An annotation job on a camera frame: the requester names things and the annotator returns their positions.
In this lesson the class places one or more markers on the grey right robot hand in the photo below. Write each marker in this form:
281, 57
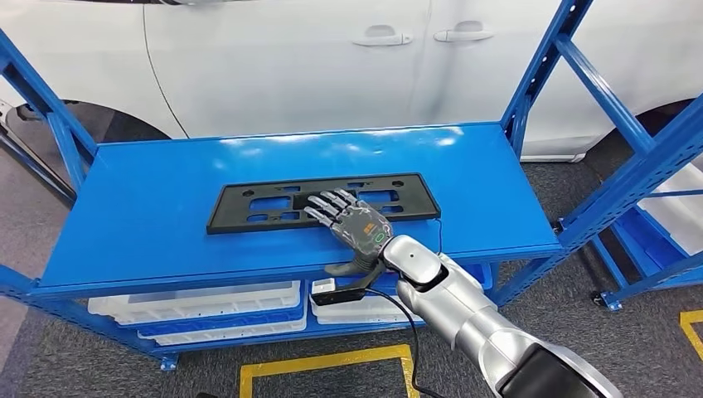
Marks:
362, 231

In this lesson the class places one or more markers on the black plastic licence plate bracket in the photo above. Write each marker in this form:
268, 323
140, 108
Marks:
236, 214

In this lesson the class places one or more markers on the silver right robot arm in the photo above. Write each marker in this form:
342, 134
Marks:
467, 313

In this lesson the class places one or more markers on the blue metal shelf rack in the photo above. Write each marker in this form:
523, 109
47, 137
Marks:
653, 247
165, 219

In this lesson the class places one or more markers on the yellow floor tape square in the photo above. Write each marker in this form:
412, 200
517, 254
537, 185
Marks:
329, 360

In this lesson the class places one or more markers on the white car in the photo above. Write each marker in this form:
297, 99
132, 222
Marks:
274, 66

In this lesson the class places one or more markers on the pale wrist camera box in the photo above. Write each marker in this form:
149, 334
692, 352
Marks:
340, 296

